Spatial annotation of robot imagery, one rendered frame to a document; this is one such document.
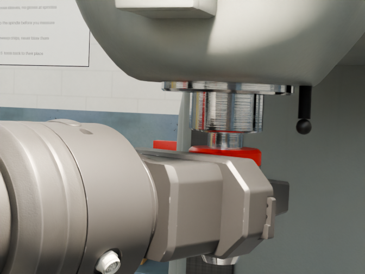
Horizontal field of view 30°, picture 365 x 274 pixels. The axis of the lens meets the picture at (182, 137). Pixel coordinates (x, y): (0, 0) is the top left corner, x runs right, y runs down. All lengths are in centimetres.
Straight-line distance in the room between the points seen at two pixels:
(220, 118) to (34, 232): 17
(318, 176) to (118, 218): 51
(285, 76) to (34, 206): 16
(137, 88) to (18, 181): 476
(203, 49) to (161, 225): 9
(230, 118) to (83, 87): 484
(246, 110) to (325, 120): 39
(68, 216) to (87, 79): 494
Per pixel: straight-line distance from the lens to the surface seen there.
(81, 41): 527
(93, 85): 520
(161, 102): 497
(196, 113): 43
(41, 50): 544
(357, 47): 54
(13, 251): 29
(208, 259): 44
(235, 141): 43
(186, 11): 32
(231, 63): 36
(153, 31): 36
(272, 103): 81
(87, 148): 32
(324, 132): 80
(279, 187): 44
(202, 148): 42
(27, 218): 29
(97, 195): 31
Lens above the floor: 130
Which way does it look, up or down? 3 degrees down
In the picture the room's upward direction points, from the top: 2 degrees clockwise
